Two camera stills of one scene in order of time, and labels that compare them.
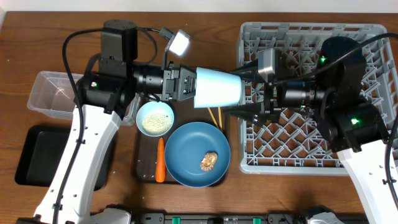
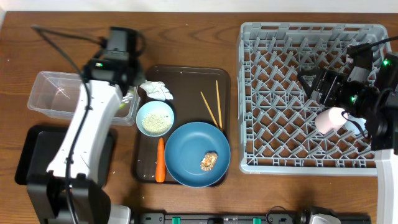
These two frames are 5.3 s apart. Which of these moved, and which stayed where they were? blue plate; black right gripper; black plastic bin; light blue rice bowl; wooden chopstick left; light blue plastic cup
Moved: light blue plastic cup; black right gripper
Stayed: wooden chopstick left; blue plate; black plastic bin; light blue rice bowl
